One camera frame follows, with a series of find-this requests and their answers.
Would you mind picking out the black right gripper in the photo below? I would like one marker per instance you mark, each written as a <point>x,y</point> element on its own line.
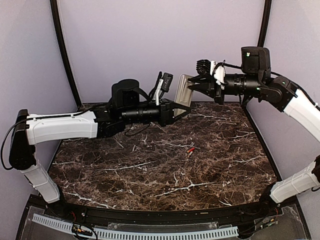
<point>213,90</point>

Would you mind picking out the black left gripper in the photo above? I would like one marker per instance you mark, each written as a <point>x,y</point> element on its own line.
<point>167,115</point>

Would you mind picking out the white remote control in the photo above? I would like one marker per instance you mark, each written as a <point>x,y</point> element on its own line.
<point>184,94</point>

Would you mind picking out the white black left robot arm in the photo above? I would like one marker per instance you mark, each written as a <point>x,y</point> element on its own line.
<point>129,104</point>

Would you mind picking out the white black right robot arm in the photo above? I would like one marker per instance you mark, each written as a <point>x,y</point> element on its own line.
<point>291,99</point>

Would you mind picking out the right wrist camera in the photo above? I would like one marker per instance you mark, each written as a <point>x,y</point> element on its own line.
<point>213,69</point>

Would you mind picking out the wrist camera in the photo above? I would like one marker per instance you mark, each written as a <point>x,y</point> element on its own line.
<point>213,69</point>
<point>162,86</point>

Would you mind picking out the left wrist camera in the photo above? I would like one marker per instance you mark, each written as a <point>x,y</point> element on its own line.
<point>162,86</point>

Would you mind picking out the black vertical frame post right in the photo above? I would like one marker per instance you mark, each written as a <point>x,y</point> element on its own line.
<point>256,64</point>

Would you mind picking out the black vertical frame post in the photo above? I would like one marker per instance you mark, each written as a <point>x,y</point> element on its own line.
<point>256,64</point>
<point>63,51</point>

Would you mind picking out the black front rail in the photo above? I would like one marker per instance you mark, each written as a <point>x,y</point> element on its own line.
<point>241,215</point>

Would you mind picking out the white slotted cable duct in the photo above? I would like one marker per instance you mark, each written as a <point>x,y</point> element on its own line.
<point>121,231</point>

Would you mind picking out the black vertical frame post left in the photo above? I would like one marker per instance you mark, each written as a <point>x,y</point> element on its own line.
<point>63,51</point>

